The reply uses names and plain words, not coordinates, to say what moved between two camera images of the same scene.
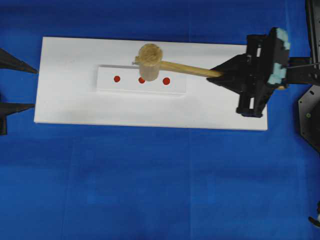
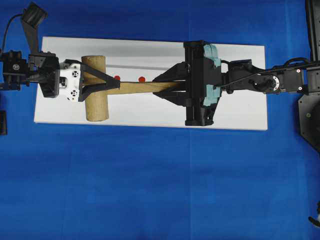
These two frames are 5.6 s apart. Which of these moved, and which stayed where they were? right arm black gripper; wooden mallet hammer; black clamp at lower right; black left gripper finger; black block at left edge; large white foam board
Moved: black left gripper finger; wooden mallet hammer; right arm black gripper
Stayed: black block at left edge; large white foam board; black clamp at lower right
